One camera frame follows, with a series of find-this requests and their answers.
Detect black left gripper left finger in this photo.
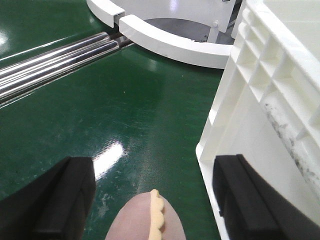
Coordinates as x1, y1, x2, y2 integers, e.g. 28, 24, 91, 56
0, 157, 96, 240

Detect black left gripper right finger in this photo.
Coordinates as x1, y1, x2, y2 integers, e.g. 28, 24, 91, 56
212, 154, 320, 240

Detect pink plush toy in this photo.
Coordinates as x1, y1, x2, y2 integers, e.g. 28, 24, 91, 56
105, 189, 186, 240

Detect white plastic tote box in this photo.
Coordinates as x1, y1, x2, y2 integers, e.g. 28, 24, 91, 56
195, 0, 320, 240

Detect chrome conveyor rollers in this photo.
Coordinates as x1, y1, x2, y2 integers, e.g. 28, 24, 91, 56
0, 32, 132, 104

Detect white inner conveyor ring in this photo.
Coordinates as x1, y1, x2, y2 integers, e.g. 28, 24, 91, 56
86, 0, 245, 70

